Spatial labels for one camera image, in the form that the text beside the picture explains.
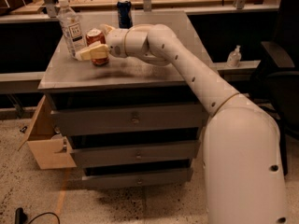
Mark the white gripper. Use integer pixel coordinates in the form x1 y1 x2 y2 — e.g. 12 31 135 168
75 24 128 61

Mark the orange coke can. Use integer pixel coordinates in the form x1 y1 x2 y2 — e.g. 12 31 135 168
86 28 109 66

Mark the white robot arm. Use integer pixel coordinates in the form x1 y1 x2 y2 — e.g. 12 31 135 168
76 24 288 224

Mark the clear plastic water bottle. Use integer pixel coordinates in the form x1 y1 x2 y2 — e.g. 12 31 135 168
57 0 86 58

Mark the dark blue soda can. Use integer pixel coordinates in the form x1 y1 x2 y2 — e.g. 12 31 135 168
117 0 133 29

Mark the hand sanitizer pump bottle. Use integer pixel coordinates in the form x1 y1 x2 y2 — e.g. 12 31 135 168
227 45 241 67

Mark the top grey drawer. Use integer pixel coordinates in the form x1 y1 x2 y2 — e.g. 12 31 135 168
51 103 208 136

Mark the grey drawer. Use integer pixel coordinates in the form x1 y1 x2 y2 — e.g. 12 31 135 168
51 103 208 136
71 140 200 168
82 168 193 189

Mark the cardboard box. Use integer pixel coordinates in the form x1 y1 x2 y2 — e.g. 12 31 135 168
20 96 76 170

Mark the middle grey drawer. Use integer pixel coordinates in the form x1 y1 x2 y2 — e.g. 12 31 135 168
71 140 200 168

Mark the bottom grey drawer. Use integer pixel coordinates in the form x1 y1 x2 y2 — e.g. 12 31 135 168
82 168 193 189

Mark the black office chair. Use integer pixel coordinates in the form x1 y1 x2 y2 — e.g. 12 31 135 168
250 0 299 175

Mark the black cable with plug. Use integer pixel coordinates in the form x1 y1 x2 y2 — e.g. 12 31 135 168
14 207 61 224

